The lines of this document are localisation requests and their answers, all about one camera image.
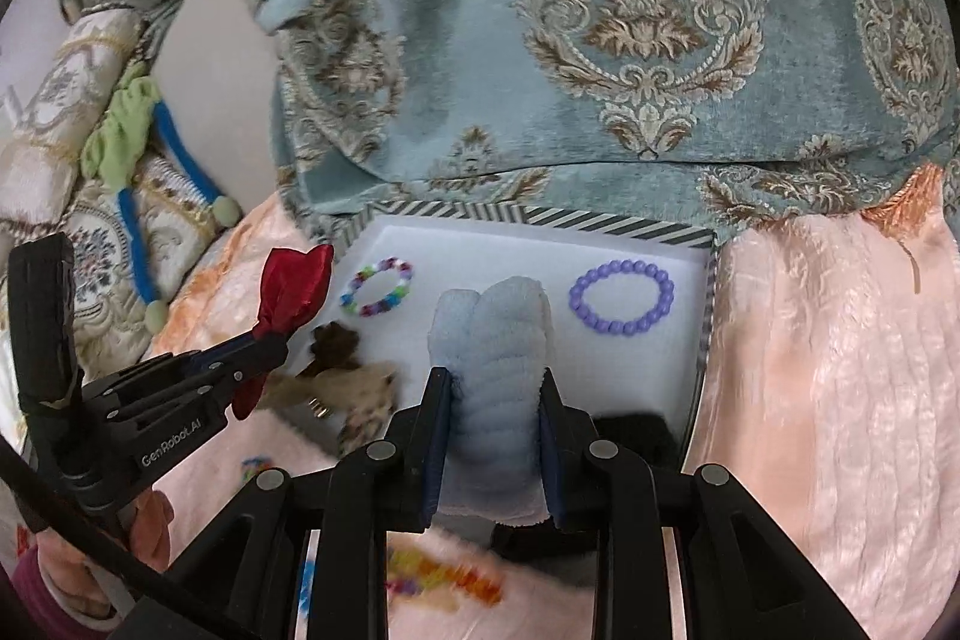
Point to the light blue towel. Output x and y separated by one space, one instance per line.
495 370

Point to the pale plain pillow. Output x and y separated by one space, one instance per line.
217 108

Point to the brown furry hair clip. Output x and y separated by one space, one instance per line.
352 385

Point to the pink quilted blanket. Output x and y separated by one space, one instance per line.
810 385

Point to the green and blue plush toy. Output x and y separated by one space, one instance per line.
127 130

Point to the beige embroidered cushion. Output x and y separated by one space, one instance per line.
52 108

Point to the red satin bow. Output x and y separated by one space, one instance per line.
292 287

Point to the person's left hand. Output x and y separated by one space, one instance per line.
75 580

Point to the person's left forearm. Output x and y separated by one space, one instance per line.
26 580

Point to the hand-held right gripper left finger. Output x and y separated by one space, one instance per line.
435 445

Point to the orange tassel fringe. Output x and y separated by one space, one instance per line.
900 205

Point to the striped jewelry box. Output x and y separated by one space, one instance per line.
487 257

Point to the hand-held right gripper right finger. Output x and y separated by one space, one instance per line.
551 452

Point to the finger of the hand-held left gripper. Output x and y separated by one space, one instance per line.
187 389
247 351

